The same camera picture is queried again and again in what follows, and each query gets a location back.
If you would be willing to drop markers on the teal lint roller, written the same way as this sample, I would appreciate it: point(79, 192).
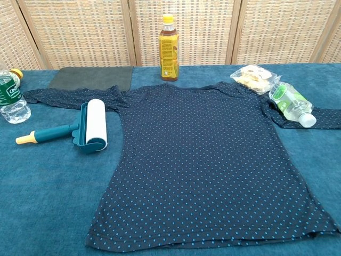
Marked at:
point(96, 120)

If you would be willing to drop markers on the navy polka dot shirt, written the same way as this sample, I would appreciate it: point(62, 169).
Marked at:
point(197, 160)

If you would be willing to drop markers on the yellow label tea bottle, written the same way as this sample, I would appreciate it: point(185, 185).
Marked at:
point(169, 53)

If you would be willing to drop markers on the dark grey mat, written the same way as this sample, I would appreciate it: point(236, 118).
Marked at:
point(93, 77)

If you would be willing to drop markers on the clear snack bag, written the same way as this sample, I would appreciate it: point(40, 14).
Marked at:
point(253, 78)

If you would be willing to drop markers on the clear bottle white cap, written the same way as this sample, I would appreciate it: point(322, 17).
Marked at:
point(290, 102)

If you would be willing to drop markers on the woven folding screen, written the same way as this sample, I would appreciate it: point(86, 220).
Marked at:
point(80, 32)

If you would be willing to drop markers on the teal table cover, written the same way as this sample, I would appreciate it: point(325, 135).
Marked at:
point(48, 192)

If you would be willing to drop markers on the clear water bottle green label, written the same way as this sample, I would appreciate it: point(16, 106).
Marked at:
point(12, 106)

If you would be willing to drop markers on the white drink bottle yellow cap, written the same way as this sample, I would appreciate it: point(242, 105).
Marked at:
point(17, 73)

